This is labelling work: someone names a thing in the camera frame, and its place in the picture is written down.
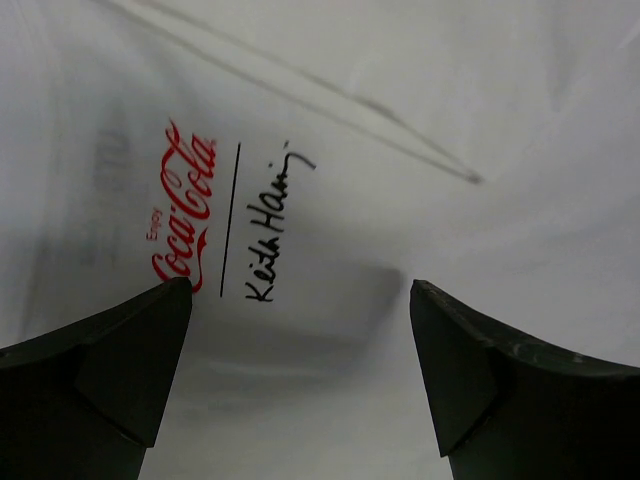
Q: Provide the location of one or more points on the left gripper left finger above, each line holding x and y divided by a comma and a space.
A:
86, 401

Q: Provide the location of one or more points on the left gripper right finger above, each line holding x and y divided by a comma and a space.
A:
507, 405

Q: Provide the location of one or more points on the white Coca-Cola t-shirt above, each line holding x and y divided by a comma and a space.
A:
302, 163

